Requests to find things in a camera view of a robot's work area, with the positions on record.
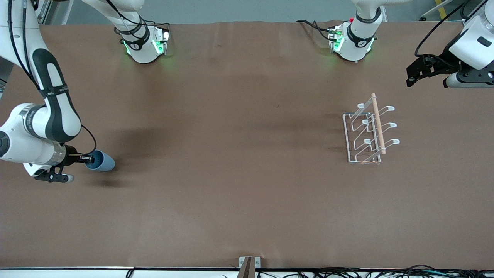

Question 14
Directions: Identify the aluminium frame profile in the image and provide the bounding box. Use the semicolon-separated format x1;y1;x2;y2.
36;0;53;24

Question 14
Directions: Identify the small metal bracket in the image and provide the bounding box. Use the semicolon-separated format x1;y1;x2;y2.
239;256;261;269

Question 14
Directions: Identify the black left base cable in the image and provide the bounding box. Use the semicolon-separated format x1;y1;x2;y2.
296;19;335;41

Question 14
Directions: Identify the black cable bundle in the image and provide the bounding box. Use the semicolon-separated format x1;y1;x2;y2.
257;264;494;278

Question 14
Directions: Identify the black base cable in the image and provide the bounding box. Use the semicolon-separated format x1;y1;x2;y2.
296;19;335;41
133;14;171;35

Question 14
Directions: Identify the black right base cable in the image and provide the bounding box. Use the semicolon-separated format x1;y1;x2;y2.
133;14;171;35

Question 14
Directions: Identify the grey floor pipe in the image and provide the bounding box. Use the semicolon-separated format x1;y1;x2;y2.
420;0;456;21

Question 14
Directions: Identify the brown table cover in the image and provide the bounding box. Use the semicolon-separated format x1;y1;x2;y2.
0;21;494;270

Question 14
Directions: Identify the blue plastic cup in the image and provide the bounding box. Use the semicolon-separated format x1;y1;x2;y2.
86;150;115;172

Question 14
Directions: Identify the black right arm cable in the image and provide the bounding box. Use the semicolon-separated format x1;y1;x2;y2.
8;0;97;156

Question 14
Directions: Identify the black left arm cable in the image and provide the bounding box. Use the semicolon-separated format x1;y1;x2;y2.
414;0;469;58

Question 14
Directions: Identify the brown camera post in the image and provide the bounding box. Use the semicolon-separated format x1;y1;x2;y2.
237;257;256;278

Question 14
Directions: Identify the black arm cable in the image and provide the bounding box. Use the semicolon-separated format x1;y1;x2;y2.
8;0;97;156
414;0;469;58

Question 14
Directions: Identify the white wire cup holder rack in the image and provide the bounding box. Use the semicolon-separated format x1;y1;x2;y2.
343;93;401;165

